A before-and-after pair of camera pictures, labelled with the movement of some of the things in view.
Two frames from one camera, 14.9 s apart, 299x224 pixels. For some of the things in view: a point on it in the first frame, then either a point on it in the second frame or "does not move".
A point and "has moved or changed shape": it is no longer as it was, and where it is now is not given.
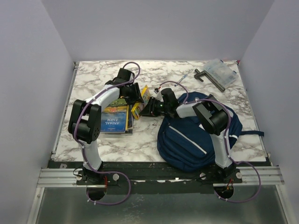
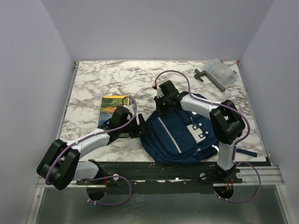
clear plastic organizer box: x=221 y=72 does not move
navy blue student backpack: x=185 y=143 has moved or changed shape
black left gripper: x=137 y=96 -> x=139 y=129
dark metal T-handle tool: x=199 y=74 does not move
